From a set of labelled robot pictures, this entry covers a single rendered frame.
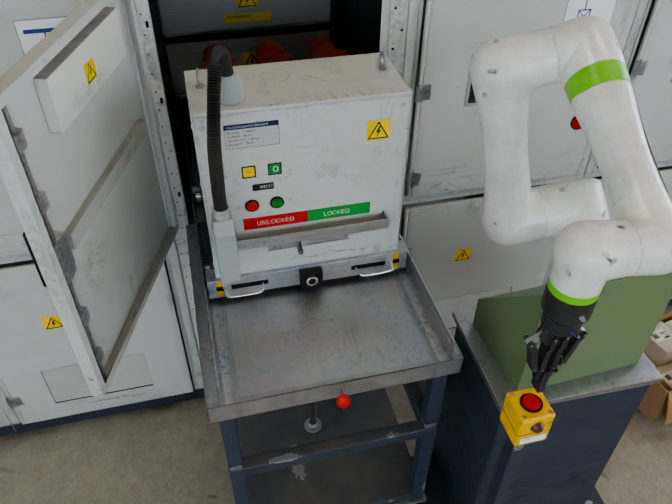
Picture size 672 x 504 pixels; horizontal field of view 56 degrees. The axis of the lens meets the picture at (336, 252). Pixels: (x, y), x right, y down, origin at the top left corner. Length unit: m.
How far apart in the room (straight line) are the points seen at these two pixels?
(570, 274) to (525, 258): 1.33
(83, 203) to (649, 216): 1.10
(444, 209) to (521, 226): 0.63
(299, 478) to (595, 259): 1.33
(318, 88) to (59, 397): 1.54
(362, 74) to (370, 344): 0.65
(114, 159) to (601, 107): 1.05
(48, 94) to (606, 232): 1.00
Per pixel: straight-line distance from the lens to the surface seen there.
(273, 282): 1.67
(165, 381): 2.44
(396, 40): 1.79
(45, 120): 1.31
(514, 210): 1.52
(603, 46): 1.34
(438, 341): 1.60
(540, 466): 2.00
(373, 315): 1.64
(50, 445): 2.61
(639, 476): 2.58
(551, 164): 2.23
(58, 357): 2.33
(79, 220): 1.39
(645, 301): 1.63
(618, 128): 1.26
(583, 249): 1.11
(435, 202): 2.12
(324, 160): 1.48
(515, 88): 1.33
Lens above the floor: 2.05
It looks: 41 degrees down
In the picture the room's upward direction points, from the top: 1 degrees clockwise
